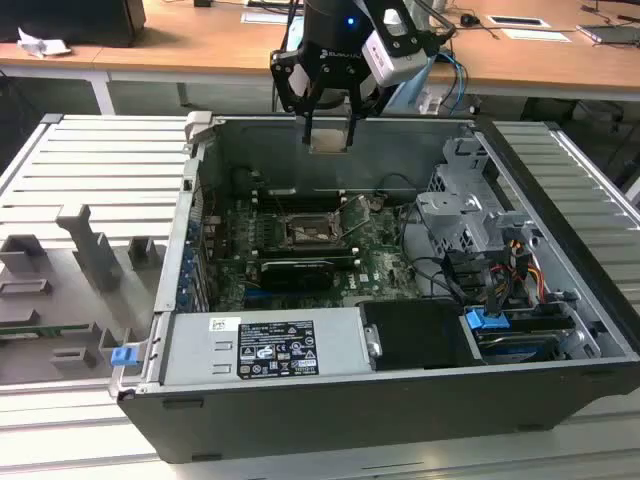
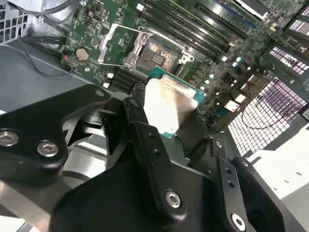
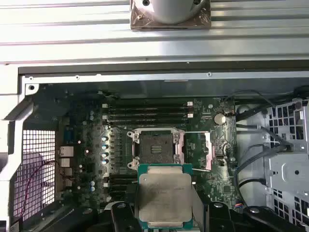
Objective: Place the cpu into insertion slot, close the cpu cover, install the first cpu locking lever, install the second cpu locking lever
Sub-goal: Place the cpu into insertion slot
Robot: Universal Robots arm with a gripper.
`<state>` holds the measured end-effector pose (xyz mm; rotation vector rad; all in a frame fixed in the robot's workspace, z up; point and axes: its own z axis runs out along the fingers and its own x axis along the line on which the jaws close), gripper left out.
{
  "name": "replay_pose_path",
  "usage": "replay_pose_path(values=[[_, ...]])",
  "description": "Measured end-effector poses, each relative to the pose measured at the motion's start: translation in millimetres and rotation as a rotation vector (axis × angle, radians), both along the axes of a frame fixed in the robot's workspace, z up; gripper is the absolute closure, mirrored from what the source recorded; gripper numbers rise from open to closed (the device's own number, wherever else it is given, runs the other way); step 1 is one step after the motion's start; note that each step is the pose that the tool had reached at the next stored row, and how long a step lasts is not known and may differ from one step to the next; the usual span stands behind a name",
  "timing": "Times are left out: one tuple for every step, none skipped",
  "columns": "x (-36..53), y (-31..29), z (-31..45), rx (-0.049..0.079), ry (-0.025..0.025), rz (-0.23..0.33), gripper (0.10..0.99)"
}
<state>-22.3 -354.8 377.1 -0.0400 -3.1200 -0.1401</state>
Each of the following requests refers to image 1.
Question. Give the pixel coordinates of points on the black plastic shroud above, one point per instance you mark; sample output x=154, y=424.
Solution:
x=415, y=335

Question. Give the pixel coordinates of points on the black graphics card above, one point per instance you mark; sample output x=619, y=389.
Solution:
x=295, y=277

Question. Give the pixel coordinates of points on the silver square CPU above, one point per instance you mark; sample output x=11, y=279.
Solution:
x=327, y=141

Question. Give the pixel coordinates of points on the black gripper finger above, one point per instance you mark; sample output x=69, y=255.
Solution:
x=287, y=70
x=361, y=102

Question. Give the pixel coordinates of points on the black box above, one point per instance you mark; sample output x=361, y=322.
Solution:
x=75, y=20

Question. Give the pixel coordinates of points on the white plastic holder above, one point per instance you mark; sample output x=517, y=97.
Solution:
x=430, y=102

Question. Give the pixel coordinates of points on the blue plastic latch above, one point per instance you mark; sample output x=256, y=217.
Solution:
x=123, y=356

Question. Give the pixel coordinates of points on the white wrist camera, black bracket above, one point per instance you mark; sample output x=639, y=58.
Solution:
x=395, y=62

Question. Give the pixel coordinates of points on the green RAM stick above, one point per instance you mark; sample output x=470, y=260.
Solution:
x=45, y=330

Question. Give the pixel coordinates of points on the black computer mouse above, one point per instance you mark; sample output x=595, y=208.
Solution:
x=469, y=20

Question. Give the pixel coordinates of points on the black RAM slot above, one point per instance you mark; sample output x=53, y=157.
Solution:
x=280, y=202
x=280, y=192
x=340, y=249
x=345, y=258

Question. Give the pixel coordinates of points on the grey laptop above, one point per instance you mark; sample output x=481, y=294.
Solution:
x=610, y=34

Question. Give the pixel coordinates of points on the wooden desk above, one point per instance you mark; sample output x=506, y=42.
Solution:
x=200, y=45

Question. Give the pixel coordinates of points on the crumpled white paper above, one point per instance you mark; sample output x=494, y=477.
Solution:
x=42, y=47

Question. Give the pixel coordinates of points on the blue disk carrier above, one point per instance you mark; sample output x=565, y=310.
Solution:
x=485, y=320

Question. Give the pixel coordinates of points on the black open PC case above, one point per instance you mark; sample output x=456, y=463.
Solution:
x=350, y=415

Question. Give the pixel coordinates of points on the grey parts rack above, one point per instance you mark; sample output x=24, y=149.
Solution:
x=65, y=280

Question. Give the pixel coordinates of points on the silver metal drive cage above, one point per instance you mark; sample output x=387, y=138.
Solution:
x=450, y=210

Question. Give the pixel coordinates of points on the CPU socket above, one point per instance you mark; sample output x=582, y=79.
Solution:
x=310, y=232

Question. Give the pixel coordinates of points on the grey power supply unit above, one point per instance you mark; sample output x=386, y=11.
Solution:
x=190, y=350

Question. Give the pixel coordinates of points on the green motherboard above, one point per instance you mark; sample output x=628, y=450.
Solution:
x=385, y=270

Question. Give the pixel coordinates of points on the white paper sheet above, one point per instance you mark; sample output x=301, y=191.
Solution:
x=537, y=35

